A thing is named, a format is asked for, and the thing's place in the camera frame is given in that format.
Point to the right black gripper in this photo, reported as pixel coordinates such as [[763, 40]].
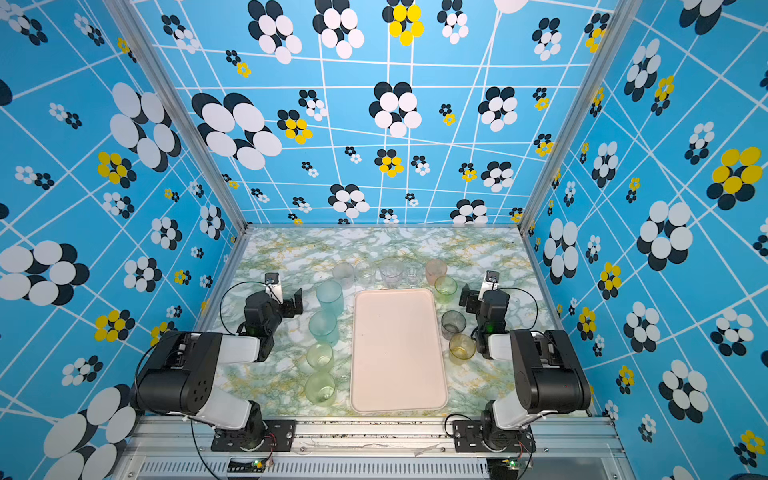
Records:
[[474, 301]]

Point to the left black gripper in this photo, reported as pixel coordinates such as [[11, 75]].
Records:
[[289, 303]]

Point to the grey smoky cup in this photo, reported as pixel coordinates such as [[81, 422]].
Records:
[[452, 322]]

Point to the amber yellow cup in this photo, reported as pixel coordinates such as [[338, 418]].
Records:
[[461, 348]]

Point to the light green textured cup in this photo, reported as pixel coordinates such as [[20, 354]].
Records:
[[320, 389], [320, 357]]

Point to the light green textured cup front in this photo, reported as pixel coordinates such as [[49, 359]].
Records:
[[320, 389]]

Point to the green transparent cup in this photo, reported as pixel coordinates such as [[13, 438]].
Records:
[[446, 288]]

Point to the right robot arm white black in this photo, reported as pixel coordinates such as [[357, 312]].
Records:
[[548, 376]]

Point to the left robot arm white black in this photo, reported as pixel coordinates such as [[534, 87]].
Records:
[[179, 378]]

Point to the pink rectangular tray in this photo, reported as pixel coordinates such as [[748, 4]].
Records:
[[397, 358]]

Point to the tall teal cup front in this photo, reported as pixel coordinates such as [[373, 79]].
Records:
[[323, 326]]

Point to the tall teal cup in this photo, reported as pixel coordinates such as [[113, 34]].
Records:
[[330, 296], [323, 326]]

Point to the tall teal cup rear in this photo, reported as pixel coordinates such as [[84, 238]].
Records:
[[330, 296]]

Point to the pink textured cup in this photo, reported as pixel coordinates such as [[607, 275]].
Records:
[[434, 269]]

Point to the small clear glass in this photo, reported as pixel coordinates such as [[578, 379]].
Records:
[[414, 274]]

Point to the frosted clear textured cup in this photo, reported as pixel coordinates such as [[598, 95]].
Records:
[[344, 273]]

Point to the large clear glass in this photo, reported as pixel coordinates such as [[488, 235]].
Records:
[[391, 270]]

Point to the clear faceted glass left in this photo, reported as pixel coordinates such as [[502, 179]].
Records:
[[365, 274]]

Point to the left green circuit board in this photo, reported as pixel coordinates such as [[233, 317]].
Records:
[[247, 466]]

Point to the green circuit board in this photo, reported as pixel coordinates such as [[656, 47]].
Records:
[[247, 466], [506, 466]]

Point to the right green circuit board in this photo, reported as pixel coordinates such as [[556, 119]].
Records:
[[506, 466]]

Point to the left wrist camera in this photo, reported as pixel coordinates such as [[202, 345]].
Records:
[[273, 286]]

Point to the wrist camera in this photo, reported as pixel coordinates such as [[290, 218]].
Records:
[[491, 282], [273, 286]]

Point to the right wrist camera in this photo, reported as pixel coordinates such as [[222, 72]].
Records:
[[491, 282]]

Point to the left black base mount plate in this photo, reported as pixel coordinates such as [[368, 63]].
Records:
[[262, 436]]

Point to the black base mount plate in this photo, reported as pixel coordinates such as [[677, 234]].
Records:
[[262, 436], [472, 436]]

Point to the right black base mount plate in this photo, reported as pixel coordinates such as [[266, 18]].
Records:
[[472, 436]]

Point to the aluminium front rail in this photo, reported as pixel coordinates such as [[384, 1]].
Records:
[[377, 448]]

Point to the right aluminium corner post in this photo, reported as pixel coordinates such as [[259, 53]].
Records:
[[620, 22]]

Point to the aluminium corner post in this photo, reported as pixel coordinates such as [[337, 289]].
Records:
[[620, 22], [128, 23]]

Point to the left aluminium corner post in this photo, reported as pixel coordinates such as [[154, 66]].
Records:
[[128, 23]]

